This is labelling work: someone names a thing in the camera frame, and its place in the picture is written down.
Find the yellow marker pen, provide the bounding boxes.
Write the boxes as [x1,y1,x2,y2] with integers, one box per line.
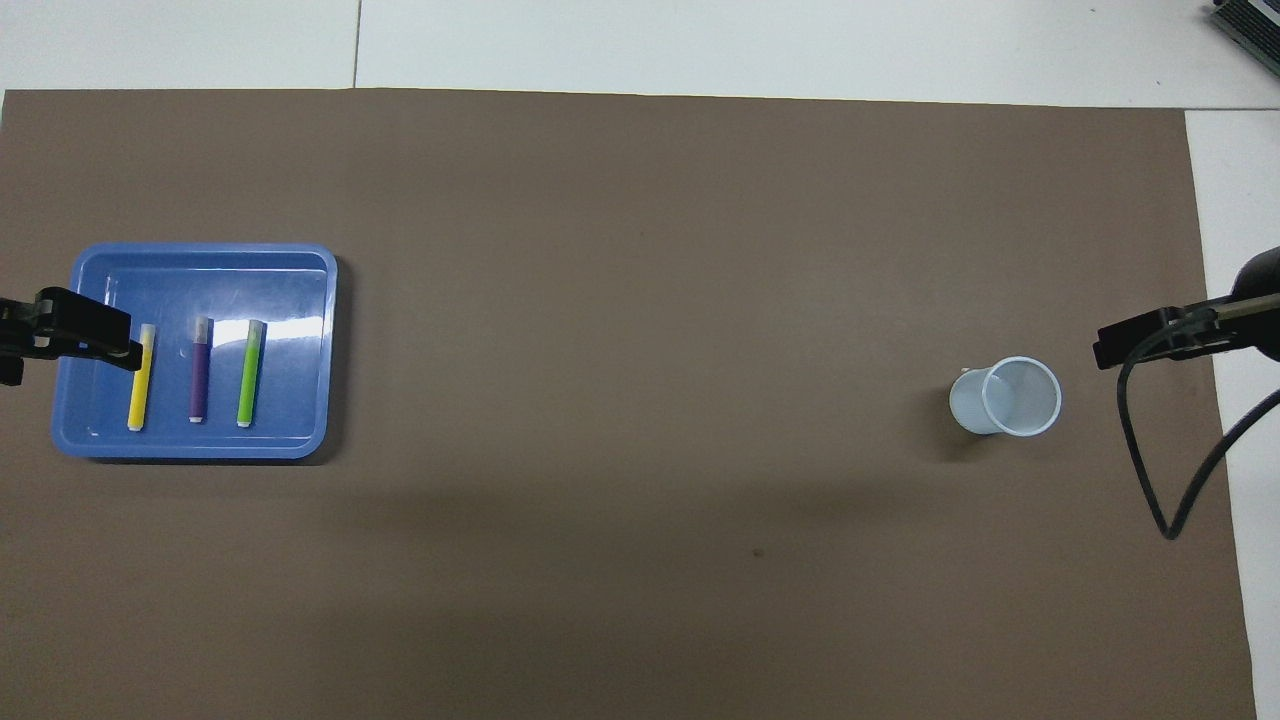
[127,323,158,433]

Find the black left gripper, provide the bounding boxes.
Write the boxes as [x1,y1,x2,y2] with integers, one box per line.
[0,288,146,387]

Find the grey striped device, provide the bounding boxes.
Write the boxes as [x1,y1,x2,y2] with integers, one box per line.
[1208,0,1280,63]

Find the green marker pen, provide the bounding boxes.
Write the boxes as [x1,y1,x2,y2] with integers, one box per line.
[236,319,268,429]

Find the blue plastic tray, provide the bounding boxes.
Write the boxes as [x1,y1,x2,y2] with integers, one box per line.
[50,242,339,461]

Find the pale blue mesh pen cup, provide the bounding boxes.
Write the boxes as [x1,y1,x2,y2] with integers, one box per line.
[949,356,1062,439]

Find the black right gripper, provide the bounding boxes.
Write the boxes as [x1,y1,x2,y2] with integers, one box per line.
[1093,300,1236,371]

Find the brown table mat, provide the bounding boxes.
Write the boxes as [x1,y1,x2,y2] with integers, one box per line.
[0,88,1259,720]

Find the purple marker pen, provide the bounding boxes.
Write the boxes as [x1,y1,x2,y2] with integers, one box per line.
[188,316,213,424]

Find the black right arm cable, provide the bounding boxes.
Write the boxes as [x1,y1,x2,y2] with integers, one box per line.
[1117,300,1280,541]

